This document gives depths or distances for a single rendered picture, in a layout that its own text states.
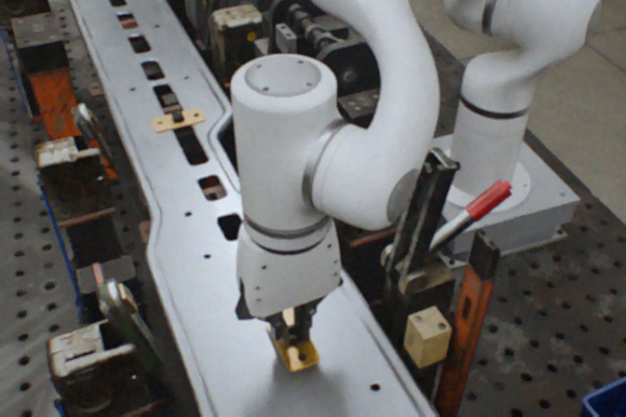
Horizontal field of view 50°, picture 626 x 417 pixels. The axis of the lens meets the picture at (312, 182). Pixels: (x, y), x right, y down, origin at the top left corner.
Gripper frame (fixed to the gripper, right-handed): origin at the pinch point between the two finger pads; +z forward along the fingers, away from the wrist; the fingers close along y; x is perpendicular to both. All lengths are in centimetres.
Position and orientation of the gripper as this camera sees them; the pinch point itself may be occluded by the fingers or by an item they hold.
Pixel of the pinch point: (291, 324)
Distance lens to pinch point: 74.9
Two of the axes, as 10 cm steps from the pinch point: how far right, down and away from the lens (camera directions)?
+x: 4.1, 6.0, -6.9
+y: -9.1, 2.7, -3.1
